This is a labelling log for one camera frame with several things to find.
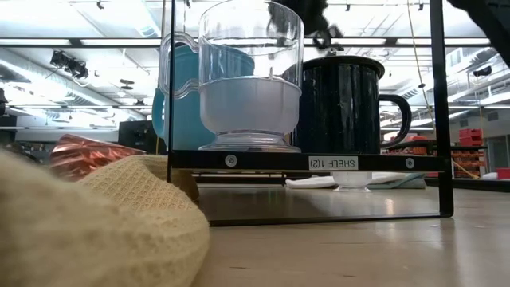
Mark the clear plastic footed mug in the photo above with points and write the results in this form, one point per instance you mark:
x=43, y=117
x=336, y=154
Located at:
x=352, y=181
x=251, y=107

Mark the black aluminium table frame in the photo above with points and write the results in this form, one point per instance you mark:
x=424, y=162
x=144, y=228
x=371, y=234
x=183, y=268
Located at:
x=478, y=184

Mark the orange storage shelving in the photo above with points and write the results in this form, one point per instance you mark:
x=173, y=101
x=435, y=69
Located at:
x=474, y=163

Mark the black computer tower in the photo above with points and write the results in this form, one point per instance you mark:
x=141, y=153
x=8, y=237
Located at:
x=139, y=135

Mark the yellow waffle cloth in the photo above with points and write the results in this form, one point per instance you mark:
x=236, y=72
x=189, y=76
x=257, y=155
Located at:
x=99, y=239

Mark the black ceiling device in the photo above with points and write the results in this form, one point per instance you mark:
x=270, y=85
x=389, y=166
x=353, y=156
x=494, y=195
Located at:
x=69, y=64
x=482, y=71

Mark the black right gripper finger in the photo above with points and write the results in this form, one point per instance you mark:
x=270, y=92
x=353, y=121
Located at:
x=322, y=40
x=335, y=35

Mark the red box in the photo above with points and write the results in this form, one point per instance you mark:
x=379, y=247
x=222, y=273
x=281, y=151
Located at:
x=503, y=173

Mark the light blue cloth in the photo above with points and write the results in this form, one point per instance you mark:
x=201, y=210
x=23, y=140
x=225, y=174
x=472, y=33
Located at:
x=410, y=184

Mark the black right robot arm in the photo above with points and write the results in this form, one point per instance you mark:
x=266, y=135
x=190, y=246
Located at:
x=494, y=20

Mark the light blue plastic mug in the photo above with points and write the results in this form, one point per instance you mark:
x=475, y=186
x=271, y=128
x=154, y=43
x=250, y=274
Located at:
x=183, y=119

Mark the dark navy enamel mug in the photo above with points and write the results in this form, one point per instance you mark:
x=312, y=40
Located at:
x=338, y=111

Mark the orange translucent faceted tumbler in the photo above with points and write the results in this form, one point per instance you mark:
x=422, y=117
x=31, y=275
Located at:
x=87, y=155

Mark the red storage bins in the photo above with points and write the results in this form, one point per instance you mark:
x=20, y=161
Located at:
x=470, y=137

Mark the white folded cloth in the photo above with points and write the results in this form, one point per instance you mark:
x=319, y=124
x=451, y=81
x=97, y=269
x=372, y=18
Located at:
x=307, y=182

